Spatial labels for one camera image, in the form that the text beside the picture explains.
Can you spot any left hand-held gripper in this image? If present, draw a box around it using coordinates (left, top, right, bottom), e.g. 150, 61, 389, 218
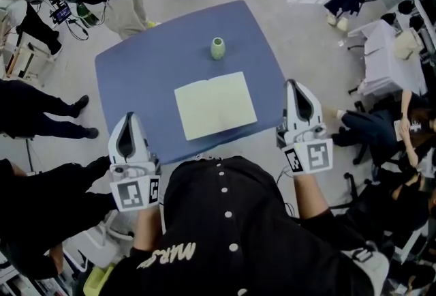
108, 112, 162, 213

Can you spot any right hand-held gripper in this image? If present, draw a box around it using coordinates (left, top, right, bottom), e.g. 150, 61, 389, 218
276, 79, 334, 175

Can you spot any cream notebook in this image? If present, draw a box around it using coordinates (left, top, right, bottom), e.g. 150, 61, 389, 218
174, 71, 258, 142

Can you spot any person's right forearm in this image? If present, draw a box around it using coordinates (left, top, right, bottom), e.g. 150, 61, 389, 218
292, 172, 330, 220

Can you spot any person's left forearm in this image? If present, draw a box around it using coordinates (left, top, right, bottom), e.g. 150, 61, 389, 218
131, 204, 165, 252

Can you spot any white chair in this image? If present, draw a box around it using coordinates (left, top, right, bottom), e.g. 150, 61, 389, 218
62, 209, 134, 273

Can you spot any table with white cloth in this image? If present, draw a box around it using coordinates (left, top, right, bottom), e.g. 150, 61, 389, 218
346, 19, 429, 97

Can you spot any black office chair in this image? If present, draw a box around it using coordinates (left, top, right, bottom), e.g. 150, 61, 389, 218
328, 171, 403, 220

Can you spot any green ceramic vase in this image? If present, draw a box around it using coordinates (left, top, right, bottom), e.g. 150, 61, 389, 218
210, 37, 227, 61

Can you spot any beige cloth bag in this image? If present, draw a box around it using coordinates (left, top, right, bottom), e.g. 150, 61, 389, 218
394, 30, 424, 61

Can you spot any yellow-green plastic container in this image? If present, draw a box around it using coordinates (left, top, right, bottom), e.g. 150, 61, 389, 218
82, 263, 116, 296

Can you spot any person's black buttoned shirt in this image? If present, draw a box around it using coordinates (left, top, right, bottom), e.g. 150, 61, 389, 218
108, 155, 375, 296

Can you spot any small black monitor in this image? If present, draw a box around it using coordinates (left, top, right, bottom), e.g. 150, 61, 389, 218
50, 3, 73, 24

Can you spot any grey strap bag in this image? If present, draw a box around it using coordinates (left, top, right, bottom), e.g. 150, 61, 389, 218
340, 242, 390, 296

